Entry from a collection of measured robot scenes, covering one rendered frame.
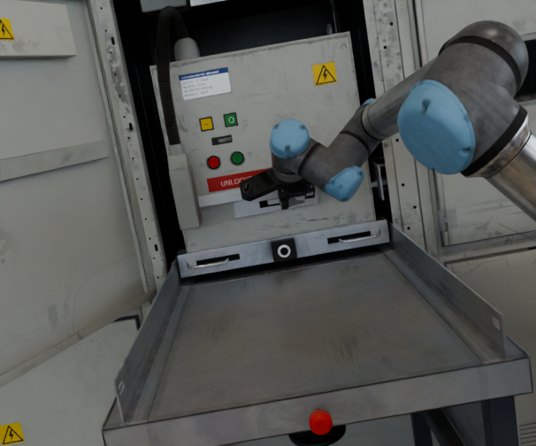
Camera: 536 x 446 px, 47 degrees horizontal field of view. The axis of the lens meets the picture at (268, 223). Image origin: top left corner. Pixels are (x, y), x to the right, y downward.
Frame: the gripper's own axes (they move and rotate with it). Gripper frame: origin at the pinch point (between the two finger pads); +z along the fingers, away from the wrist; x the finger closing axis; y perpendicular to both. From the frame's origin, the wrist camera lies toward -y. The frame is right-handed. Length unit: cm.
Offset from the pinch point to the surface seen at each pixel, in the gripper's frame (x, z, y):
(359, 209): -2.5, 7.6, 19.4
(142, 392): -43, -40, -29
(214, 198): 4.1, 0.2, -16.0
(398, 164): 4.1, -1.4, 29.6
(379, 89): 20.2, -10.1, 27.4
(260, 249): -7.9, 10.0, -7.1
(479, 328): -43, -42, 25
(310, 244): -8.7, 10.2, 5.7
